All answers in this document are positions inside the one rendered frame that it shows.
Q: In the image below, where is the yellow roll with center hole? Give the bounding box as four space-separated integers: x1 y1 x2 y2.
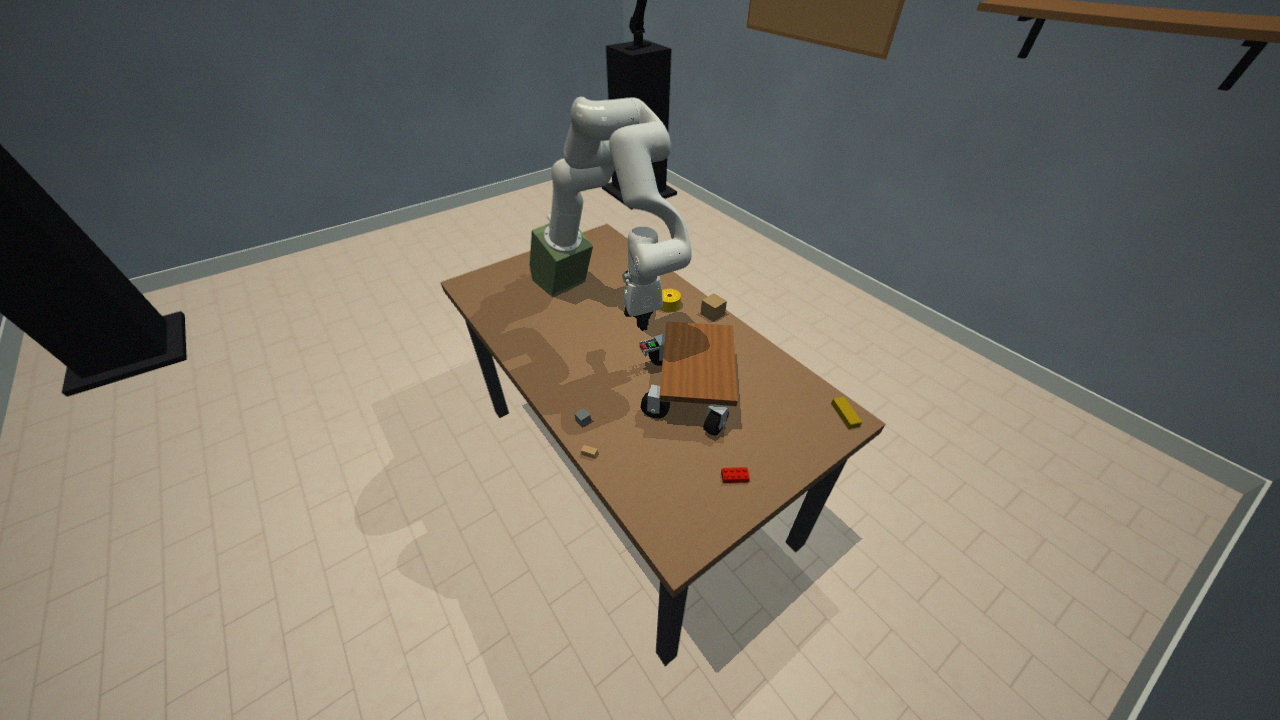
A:
660 290 681 313

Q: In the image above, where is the red toy brick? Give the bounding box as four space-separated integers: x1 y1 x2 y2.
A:
721 468 750 483

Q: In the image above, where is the yellow rectangular block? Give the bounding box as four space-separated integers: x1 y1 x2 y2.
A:
832 397 861 429

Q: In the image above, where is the wooden wheeled dolly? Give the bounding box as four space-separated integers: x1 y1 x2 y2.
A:
640 322 739 436

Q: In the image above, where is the tan cube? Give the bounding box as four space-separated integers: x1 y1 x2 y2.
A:
701 293 727 322

